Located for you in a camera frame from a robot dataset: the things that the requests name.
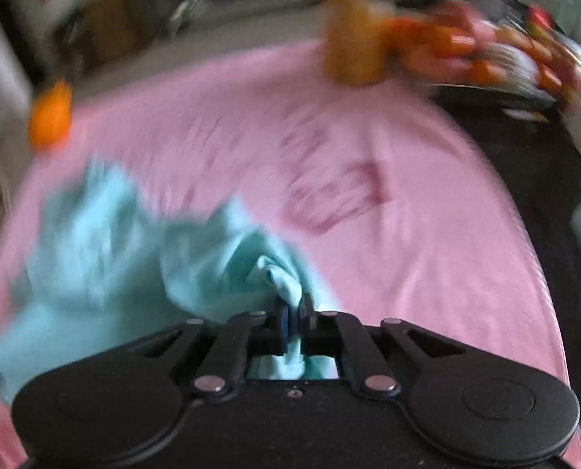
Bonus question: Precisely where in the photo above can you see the light blue t-shirt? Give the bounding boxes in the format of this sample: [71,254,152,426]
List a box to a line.
[0,160,338,401]

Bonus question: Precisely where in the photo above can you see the pink printed towel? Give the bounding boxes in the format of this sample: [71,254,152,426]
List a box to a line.
[0,43,568,468]

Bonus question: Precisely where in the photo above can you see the black fruit tray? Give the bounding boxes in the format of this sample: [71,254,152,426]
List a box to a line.
[417,64,557,110]

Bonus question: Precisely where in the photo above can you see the small orange fruit toy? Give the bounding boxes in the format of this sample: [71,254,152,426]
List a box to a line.
[27,79,73,151]

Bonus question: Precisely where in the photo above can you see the orange juice bottle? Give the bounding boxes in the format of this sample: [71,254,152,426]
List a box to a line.
[325,0,389,87]

